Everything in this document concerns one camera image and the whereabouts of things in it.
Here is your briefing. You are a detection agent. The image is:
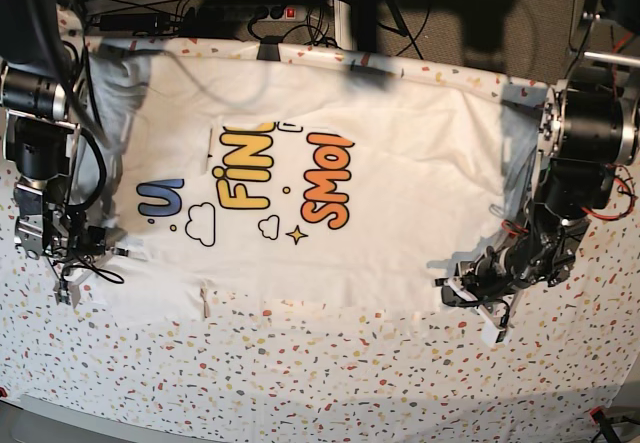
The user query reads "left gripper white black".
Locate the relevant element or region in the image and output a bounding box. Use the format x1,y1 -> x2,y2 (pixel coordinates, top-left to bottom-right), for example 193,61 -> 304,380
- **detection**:
434,246 -> 519,323

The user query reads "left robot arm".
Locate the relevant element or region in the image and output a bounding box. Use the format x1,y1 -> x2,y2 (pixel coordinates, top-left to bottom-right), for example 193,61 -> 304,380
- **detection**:
436,0 -> 639,345

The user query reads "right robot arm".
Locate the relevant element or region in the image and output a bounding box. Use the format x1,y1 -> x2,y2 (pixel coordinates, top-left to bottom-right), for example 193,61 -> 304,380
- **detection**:
1,0 -> 122,306

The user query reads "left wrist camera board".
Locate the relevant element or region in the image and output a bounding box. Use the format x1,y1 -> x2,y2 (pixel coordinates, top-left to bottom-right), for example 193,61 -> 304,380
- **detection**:
479,307 -> 512,347

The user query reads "red black corner clamp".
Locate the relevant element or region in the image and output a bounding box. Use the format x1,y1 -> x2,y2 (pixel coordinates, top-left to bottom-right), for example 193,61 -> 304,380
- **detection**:
590,407 -> 621,443

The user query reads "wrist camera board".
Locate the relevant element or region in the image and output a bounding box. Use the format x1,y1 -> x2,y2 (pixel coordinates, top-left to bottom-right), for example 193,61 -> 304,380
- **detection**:
479,307 -> 512,347
54,277 -> 80,308

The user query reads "white printed T-shirt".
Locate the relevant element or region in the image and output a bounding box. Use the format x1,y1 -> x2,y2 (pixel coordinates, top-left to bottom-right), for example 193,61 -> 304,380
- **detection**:
89,53 -> 536,325

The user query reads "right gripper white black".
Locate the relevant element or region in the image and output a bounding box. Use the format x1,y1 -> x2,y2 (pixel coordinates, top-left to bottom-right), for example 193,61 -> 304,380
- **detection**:
44,226 -> 129,291

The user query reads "terrazzo patterned tablecloth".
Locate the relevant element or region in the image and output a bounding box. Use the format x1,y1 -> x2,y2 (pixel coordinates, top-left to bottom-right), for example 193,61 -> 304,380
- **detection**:
1,37 -> 639,442

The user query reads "white power strip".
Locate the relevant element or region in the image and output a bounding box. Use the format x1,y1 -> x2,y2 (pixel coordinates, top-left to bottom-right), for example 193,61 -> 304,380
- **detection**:
197,4 -> 308,22

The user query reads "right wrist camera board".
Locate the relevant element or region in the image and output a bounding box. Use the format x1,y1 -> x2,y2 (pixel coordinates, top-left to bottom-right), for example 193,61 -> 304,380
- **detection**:
54,277 -> 80,308

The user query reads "black table clamp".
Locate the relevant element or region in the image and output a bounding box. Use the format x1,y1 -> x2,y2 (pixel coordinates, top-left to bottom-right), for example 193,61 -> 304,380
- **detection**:
257,35 -> 283,62

